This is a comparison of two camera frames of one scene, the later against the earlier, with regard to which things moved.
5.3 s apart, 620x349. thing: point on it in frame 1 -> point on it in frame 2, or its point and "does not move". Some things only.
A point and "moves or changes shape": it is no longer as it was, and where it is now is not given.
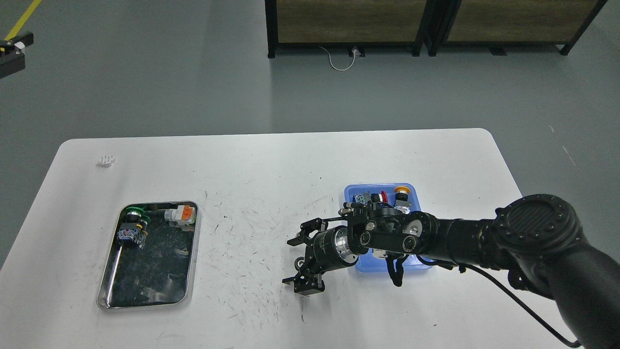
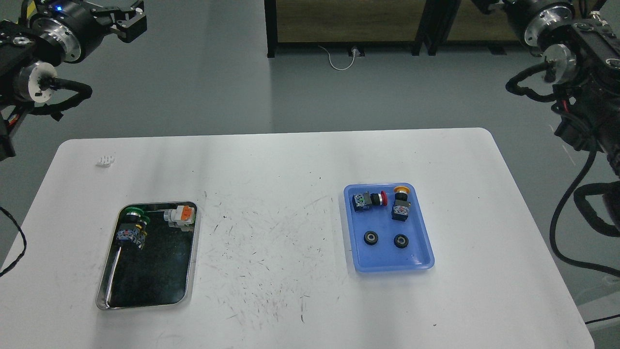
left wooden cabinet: (346, 23) does not move
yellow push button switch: (401, 200) does not move
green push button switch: (135, 230) does not move
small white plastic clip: (106, 161) does not move
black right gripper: (329, 249) -> (534, 17)
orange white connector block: (183, 215) does not move
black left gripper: (13, 59) -> (70, 28)
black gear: (296, 261) moves or changes shape
